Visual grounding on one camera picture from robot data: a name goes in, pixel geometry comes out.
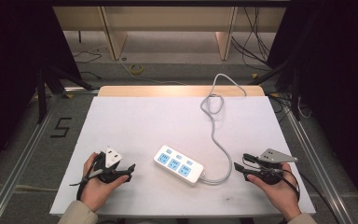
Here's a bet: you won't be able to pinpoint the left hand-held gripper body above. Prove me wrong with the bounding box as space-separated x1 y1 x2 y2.
94 146 131 185

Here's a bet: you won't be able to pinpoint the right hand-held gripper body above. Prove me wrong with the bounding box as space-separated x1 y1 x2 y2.
251 147 299 186

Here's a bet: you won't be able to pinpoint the person's left hand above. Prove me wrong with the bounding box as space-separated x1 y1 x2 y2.
79 151 131 214

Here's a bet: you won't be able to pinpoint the person's right hand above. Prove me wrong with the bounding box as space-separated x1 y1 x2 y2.
246 162 303 222

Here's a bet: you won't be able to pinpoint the white power strip blue sockets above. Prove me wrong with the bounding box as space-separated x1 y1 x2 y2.
153 144 205 187

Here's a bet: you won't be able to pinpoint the black metal stand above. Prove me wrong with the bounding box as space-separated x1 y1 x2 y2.
36 63 95 125
249 57 304 122

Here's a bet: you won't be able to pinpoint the black curtain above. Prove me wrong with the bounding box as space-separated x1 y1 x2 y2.
266 0 358 218
0 0 82 181

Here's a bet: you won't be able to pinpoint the yellow tape roll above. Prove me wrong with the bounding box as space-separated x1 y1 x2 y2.
128 63 145 76

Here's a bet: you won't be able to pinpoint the wooden shelf unit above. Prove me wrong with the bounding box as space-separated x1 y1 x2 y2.
52 6 287 62

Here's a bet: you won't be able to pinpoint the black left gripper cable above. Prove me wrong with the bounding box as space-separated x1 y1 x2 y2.
68 151 106 202

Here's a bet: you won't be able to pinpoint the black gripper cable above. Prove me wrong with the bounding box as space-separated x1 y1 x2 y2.
68 151 106 202
241 157 340 224

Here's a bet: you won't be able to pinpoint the aluminium floor rail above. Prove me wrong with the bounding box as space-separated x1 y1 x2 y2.
0 86 101 224
268 91 357 224

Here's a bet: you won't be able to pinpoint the grey power strip cable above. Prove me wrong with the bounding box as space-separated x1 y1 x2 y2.
200 73 248 186

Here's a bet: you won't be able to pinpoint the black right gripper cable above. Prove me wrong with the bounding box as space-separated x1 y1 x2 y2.
241 157 340 224

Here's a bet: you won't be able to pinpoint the thin black floor cable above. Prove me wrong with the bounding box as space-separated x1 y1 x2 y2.
72 50 103 81

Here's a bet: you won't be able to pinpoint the bundle of black floor cables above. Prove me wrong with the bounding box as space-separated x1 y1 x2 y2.
230 6 272 69

